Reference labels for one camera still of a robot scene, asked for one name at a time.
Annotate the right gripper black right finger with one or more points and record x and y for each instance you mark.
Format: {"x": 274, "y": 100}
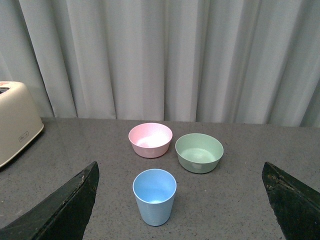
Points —
{"x": 295, "y": 204}

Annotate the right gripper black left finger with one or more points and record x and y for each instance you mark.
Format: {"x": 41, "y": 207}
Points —
{"x": 63, "y": 215}

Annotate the cream white toaster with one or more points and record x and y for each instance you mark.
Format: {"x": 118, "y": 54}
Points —
{"x": 20, "y": 121}

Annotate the grey curtain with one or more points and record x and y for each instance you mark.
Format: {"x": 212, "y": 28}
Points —
{"x": 218, "y": 61}

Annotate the green plastic bowl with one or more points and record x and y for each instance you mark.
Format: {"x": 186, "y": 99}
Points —
{"x": 198, "y": 153}

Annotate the pink plastic bowl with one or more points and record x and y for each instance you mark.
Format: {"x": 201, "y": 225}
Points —
{"x": 150, "y": 140}

